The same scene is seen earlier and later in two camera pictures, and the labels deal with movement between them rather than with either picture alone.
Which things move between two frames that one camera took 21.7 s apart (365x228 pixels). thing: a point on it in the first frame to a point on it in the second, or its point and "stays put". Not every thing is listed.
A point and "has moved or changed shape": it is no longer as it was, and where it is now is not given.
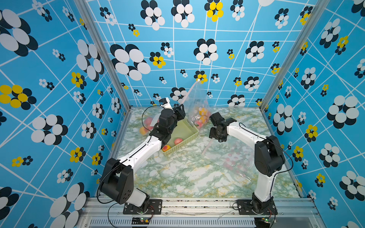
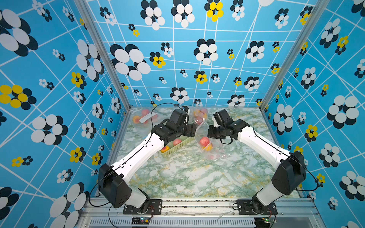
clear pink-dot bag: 234,156 to 213,148
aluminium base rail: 200,213 stays put
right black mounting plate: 250,207 stays put
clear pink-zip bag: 196,103 has moved or changed shape
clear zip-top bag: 150,117 has moved or changed shape
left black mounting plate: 155,207 stays put
